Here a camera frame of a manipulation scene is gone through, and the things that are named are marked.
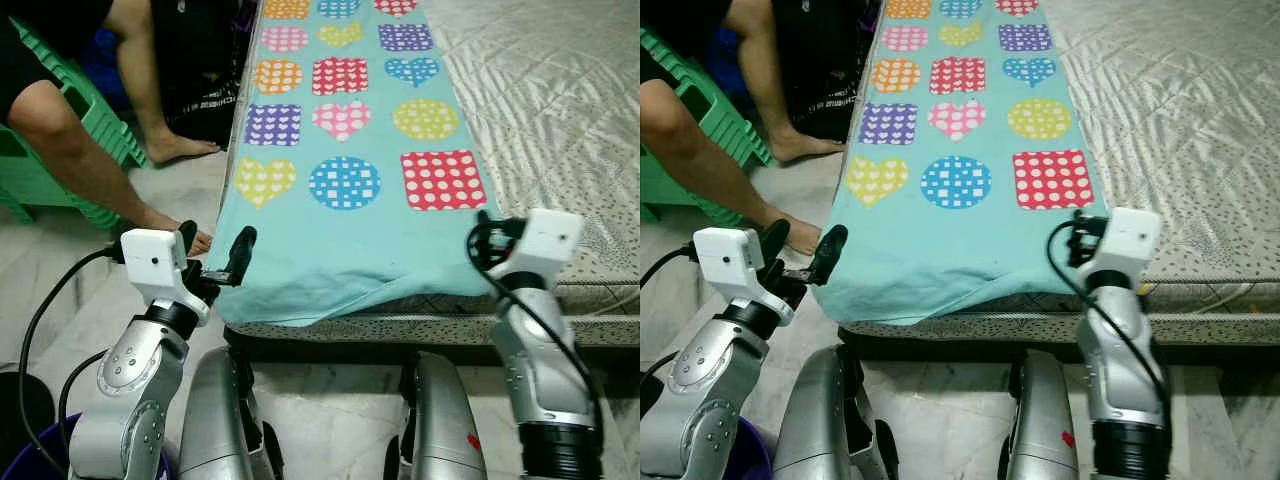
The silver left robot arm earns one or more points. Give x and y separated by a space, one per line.
705 390
130 390

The adult bare leg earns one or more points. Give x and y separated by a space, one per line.
700 150
145 80
765 80
70 140

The silver left robot leg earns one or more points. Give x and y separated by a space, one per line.
825 420
220 420

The silver robot leg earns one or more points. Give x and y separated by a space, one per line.
440 425
220 420
825 420
1040 425

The green plastic stool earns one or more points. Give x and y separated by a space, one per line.
715 110
90 110

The teal blanket with hearts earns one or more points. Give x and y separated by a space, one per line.
350 130
960 130

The purple waste bin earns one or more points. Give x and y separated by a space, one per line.
748 455
30 462

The blue plastic item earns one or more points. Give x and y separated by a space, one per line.
105 65
728 55

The silver right robot leg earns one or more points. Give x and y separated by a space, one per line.
1040 425
440 425

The adult black shorts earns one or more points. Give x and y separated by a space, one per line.
40 30
675 25

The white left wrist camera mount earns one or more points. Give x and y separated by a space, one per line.
155 260
728 260

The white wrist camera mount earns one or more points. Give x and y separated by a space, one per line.
548 240
728 260
1130 240
155 260

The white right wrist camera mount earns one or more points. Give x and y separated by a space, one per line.
548 240
1130 240

